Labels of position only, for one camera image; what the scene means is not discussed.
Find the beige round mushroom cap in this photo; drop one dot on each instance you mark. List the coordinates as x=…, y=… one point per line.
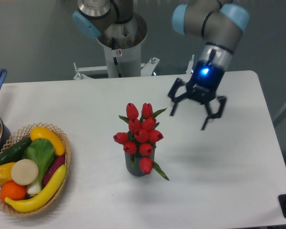
x=24, y=172

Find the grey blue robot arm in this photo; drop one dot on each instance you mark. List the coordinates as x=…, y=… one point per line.
x=220, y=23

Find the red tulip bouquet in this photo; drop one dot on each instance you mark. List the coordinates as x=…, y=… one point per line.
x=142, y=136

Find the green bok choy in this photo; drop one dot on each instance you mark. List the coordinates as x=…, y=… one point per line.
x=41, y=151

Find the purple sweet potato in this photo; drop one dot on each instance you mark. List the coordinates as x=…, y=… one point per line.
x=54, y=166

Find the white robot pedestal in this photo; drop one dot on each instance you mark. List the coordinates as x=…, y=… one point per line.
x=122, y=47

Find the orange fruit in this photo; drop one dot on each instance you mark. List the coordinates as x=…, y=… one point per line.
x=13, y=191

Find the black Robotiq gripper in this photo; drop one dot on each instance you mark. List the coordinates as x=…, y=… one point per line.
x=205, y=82

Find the yellow bell pepper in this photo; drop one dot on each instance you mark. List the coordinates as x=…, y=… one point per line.
x=5, y=173

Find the white metal base frame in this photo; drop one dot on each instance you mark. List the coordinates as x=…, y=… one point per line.
x=152, y=68

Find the yellow squash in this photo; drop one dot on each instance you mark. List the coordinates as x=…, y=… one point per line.
x=43, y=132

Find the yellow banana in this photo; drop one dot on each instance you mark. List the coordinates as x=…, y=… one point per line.
x=38, y=201

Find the dark grey ribbed vase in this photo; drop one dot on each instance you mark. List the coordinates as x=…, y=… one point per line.
x=133, y=164

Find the green cucumber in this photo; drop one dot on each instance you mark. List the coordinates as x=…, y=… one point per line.
x=14, y=153

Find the woven wicker basket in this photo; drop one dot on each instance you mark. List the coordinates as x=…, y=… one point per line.
x=24, y=133

